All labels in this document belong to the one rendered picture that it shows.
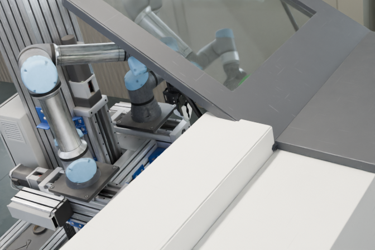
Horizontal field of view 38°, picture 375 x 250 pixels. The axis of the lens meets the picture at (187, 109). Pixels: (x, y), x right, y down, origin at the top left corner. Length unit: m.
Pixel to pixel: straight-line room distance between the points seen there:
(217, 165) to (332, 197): 0.29
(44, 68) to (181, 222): 0.86
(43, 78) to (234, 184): 0.83
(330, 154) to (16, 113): 1.61
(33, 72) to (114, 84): 3.15
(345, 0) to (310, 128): 1.89
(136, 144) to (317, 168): 1.34
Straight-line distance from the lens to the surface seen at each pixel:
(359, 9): 3.37
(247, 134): 1.46
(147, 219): 1.28
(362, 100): 1.65
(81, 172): 2.11
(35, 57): 1.92
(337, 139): 1.50
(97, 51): 2.09
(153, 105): 2.59
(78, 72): 2.34
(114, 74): 4.94
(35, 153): 2.68
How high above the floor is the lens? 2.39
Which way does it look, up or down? 31 degrees down
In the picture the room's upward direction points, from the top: 13 degrees counter-clockwise
